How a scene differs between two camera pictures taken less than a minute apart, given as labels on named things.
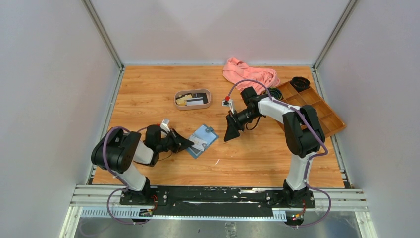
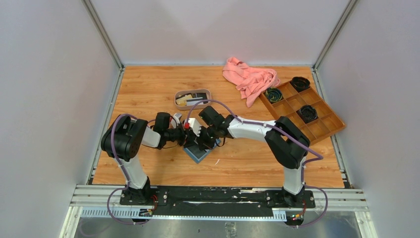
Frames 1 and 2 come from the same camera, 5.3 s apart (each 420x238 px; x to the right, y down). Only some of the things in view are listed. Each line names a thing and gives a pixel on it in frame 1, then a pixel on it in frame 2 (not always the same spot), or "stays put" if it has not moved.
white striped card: [194, 101] stays put
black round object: [300, 83] stays put
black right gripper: [234, 127] -> [202, 144]
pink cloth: [236, 71] stays put
